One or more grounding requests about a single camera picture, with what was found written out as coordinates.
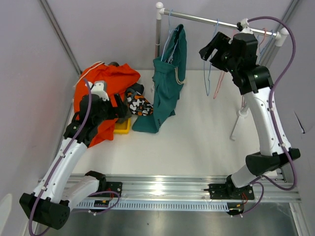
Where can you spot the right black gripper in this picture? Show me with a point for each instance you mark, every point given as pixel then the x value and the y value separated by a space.
pixel 221 42

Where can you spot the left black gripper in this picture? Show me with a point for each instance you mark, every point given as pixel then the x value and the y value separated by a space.
pixel 115 112

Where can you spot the orange camouflage pattern shorts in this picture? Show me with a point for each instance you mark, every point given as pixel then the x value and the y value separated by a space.
pixel 138 104

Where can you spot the dark navy shorts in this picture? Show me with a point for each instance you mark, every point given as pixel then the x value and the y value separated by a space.
pixel 136 88

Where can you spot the pink hanger of camouflage shorts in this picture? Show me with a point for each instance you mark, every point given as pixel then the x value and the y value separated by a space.
pixel 243 103

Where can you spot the blue hanger of orange shorts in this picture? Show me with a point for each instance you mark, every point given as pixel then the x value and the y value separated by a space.
pixel 207 79

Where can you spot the teal shorts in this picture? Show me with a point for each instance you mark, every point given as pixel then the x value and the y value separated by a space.
pixel 169 79

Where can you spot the blue hanger of teal shorts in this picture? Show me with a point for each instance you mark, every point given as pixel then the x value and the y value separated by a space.
pixel 170 33

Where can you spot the olive green shorts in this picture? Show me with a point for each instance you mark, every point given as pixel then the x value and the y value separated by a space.
pixel 128 113

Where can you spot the pink hanger of olive shorts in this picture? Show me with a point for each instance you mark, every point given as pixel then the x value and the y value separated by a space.
pixel 221 77

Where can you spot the blue wire hanger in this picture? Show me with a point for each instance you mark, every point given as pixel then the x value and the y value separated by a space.
pixel 264 46

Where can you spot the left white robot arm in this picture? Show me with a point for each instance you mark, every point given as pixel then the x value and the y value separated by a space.
pixel 50 204

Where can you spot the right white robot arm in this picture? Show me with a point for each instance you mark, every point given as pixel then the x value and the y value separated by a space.
pixel 237 56

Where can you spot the yellow plastic tray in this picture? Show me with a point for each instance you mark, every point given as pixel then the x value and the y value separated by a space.
pixel 122 128

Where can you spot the metal clothes rack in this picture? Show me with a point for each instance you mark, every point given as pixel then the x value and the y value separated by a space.
pixel 279 37

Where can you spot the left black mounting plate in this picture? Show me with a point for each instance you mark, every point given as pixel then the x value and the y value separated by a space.
pixel 114 186

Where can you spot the black mounting plate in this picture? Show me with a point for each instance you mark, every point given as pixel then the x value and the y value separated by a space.
pixel 223 191
pixel 114 186

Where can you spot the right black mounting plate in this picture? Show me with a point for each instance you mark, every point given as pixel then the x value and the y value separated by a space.
pixel 223 191

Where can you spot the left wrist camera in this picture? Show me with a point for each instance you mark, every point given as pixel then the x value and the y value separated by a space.
pixel 98 90

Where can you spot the slotted cable duct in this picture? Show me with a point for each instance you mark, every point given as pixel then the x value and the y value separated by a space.
pixel 155 205

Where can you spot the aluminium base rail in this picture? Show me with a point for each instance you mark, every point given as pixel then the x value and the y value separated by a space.
pixel 181 188

